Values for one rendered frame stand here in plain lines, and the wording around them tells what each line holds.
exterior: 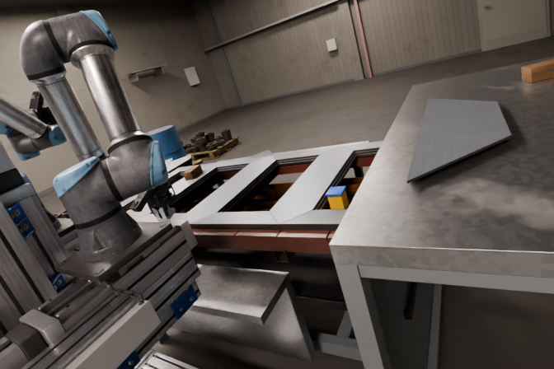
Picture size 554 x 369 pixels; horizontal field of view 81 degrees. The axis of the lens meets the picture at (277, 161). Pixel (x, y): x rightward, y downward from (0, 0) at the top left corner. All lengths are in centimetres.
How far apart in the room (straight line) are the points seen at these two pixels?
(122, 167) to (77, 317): 35
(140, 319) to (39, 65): 70
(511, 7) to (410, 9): 225
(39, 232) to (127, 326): 41
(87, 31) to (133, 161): 38
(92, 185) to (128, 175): 8
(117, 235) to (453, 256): 74
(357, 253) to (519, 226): 23
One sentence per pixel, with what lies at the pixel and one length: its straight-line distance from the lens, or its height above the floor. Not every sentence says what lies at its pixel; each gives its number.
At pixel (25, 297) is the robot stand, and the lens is 107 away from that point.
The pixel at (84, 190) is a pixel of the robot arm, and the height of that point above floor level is 121.
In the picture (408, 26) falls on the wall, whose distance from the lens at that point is 1022.
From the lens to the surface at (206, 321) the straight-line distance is 162.
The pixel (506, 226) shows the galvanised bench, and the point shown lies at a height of 105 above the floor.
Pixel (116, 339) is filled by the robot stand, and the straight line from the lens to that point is 84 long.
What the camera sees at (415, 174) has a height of 107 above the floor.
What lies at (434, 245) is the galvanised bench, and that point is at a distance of 55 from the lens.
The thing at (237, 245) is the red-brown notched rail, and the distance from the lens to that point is 124.
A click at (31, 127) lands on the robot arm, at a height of 139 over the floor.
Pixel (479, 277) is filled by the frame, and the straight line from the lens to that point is 57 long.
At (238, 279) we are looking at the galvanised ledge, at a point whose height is 68.
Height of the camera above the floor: 137
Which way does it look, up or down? 17 degrees down
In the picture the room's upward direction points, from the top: 17 degrees counter-clockwise
